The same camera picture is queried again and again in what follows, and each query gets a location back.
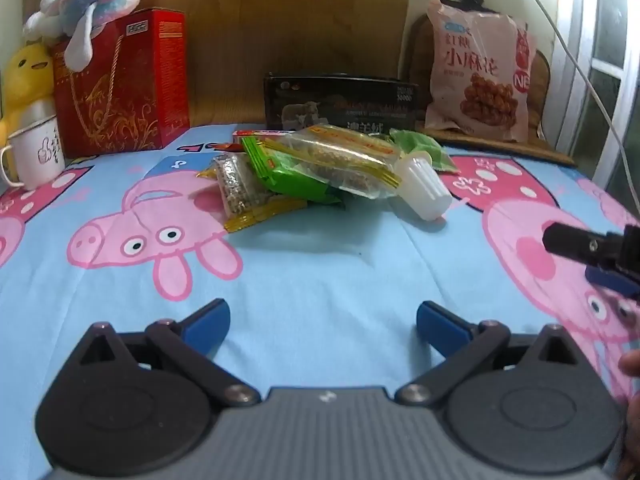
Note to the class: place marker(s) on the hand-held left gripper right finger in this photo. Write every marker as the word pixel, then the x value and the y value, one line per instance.
pixel 440 322

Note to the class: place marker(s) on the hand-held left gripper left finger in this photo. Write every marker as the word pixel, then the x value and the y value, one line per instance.
pixel 210 325

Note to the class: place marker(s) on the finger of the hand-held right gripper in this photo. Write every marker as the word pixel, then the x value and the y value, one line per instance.
pixel 612 282
pixel 570 242

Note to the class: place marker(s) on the white jelly cup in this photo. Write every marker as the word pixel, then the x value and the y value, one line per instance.
pixel 425 190

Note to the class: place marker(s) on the small seed bar packet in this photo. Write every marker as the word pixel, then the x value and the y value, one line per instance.
pixel 235 185

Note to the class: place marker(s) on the bright green snack packet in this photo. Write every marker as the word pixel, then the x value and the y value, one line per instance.
pixel 295 180

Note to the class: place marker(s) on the pale green snack packet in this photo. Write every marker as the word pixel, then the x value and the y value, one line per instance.
pixel 430 147

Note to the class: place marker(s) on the clear yellow-edged snack packet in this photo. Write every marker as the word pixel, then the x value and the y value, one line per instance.
pixel 340 160

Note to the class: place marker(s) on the red snack packet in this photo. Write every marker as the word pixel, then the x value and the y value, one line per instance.
pixel 250 135

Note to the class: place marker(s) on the black cardboard box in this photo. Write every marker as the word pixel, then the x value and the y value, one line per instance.
pixel 340 100

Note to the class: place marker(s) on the person's right hand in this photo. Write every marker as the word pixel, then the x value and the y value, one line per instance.
pixel 632 365

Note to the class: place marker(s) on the printed cartoon pig blanket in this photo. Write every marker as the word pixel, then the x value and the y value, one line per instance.
pixel 310 260

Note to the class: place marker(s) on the pink snack bag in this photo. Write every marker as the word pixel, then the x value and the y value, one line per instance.
pixel 475 60

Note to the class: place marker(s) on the red gift box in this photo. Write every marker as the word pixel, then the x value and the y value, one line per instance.
pixel 130 95

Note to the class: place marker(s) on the white enamel mug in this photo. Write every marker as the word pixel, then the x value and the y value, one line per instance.
pixel 35 155

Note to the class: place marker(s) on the yellow plush duck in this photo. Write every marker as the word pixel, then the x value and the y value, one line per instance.
pixel 30 75

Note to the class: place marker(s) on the wooden headboard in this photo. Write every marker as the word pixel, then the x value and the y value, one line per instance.
pixel 300 20

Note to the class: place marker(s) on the white window frame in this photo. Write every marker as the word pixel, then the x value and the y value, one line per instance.
pixel 580 10

